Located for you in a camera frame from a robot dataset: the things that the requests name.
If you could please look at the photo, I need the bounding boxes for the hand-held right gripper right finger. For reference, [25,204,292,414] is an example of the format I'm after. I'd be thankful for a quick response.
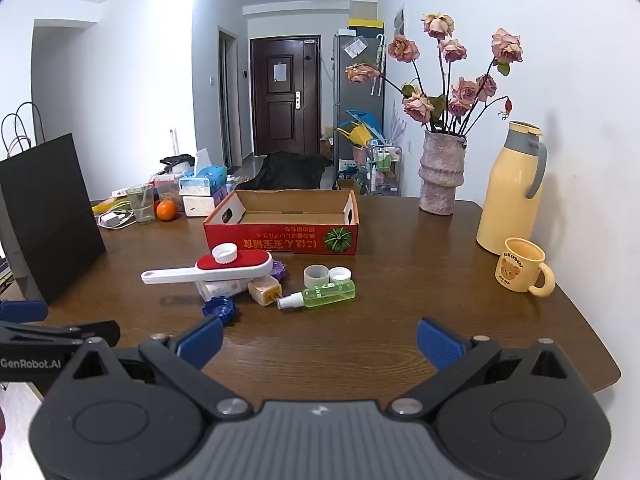
[387,317,599,419]

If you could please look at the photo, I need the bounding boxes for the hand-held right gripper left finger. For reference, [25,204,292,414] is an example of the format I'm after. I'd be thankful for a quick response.
[46,316,254,422]

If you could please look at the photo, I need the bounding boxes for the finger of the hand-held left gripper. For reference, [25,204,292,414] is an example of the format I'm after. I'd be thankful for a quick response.
[0,320,121,348]
[0,300,49,322]

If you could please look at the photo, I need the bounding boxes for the blue ridged bottle cap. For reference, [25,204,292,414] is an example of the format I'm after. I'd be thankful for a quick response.
[202,296,236,326]

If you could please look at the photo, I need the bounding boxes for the white printed tube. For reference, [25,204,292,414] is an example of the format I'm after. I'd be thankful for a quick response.
[194,278,251,302]

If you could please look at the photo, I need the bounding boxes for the white red lint brush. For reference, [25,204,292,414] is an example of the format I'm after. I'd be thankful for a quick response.
[140,251,275,286]

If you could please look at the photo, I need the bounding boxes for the green spray bottle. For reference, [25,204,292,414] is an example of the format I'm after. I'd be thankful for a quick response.
[276,279,357,310]

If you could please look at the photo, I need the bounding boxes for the red cardboard box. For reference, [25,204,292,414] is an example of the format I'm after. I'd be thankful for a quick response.
[203,189,361,257]

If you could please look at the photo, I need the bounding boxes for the small beige bottle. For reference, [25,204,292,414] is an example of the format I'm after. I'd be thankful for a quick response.
[248,275,282,306]

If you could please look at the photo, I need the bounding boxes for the dark monitor panel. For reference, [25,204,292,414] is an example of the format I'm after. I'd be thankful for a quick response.
[0,102,107,306]

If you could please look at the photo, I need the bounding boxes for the yellow bear mug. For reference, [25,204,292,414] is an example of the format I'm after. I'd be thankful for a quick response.
[494,237,556,297]

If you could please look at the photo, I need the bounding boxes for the clear glass cup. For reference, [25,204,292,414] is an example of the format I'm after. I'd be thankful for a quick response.
[126,184,157,225]

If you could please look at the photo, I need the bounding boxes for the white tissue pack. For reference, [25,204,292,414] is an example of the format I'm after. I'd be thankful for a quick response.
[182,194,222,218]

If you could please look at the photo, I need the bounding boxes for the clear food container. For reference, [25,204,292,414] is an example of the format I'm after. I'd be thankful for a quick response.
[154,172,184,204]

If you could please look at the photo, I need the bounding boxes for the blue tissue pack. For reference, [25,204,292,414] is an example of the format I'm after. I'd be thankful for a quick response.
[178,149,229,196]

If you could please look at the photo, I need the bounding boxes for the yellow thermos jug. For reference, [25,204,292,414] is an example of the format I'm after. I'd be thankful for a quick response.
[475,120,549,256]

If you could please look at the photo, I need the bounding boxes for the pink textured vase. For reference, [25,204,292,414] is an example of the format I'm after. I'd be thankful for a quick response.
[418,129,469,215]

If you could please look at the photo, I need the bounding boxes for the black folding stand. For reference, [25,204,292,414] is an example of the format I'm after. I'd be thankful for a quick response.
[159,154,195,172]

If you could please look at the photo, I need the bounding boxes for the purple hangers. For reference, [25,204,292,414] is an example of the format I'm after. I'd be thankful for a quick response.
[391,104,407,147]

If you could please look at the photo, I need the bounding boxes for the yellow blue cleaning tools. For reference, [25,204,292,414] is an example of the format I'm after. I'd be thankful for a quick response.
[336,109,387,147]

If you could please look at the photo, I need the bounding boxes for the grey refrigerator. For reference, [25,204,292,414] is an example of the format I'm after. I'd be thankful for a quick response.
[332,33,386,191]

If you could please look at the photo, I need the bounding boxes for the dried pink roses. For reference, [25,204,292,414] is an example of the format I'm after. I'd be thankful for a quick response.
[344,11,524,137]

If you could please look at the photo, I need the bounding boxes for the dark brown door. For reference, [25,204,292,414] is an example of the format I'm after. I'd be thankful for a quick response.
[249,36,321,156]

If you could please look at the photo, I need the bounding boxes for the white folded umbrellas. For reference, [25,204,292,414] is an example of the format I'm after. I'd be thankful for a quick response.
[374,33,387,97]

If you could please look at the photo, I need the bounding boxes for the yellow box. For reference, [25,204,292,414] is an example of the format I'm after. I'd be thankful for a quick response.
[348,18,385,36]

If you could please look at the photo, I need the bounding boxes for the white charger with cable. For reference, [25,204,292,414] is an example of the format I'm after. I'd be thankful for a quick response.
[95,209,136,230]

